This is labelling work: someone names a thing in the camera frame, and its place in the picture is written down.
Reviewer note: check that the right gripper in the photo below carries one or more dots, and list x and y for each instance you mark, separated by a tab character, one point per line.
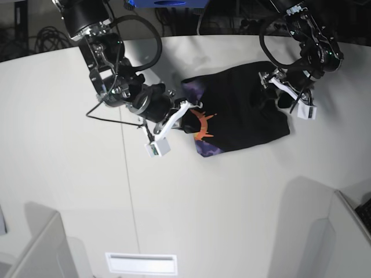
162	111

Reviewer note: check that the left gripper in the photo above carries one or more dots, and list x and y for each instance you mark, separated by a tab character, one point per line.
300	82

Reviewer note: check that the black T-shirt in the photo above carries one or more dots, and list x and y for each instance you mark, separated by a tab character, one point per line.
234	115

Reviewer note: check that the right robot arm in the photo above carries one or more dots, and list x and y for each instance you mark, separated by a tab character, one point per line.
93	25

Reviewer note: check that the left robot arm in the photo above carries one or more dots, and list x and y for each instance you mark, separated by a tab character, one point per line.
310	25

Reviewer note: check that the black keyboard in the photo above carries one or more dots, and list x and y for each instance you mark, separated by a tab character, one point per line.
364	213

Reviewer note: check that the white left bin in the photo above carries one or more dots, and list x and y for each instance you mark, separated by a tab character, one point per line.
34	243

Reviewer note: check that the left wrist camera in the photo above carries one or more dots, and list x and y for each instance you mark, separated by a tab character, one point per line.
307	112

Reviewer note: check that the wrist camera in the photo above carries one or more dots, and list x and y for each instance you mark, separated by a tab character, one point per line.
307	112
158	148

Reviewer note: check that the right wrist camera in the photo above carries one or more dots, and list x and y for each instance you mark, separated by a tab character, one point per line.
158	148

